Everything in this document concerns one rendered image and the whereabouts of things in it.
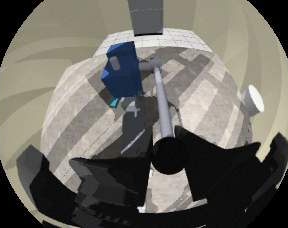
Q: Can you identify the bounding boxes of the light blue rectangular block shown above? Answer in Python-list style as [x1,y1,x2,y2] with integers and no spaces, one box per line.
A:
[108,95,120,107]

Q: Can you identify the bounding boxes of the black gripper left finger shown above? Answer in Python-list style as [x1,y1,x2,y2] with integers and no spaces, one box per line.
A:
[69,126,153,207]

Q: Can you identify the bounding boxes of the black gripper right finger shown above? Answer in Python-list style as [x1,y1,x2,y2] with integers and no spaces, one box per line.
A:
[175,125,261,202]

